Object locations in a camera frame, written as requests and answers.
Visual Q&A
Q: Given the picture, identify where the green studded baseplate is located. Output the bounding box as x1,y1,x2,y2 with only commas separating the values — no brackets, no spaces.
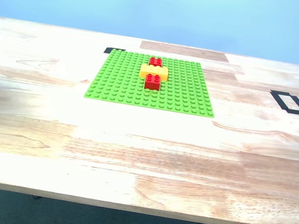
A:
83,45,223,119

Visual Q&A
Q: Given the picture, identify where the yellow long brick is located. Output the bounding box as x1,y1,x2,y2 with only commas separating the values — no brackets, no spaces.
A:
138,62,171,83

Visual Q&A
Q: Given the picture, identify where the black tape strip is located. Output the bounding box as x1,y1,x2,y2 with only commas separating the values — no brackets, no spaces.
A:
103,46,127,57

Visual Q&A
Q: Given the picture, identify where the red square brick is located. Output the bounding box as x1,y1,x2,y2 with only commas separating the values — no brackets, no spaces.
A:
148,56,164,68
143,72,163,93

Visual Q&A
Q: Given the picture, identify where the black tape rectangle outline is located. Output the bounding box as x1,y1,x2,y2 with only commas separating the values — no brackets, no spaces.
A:
267,90,299,116

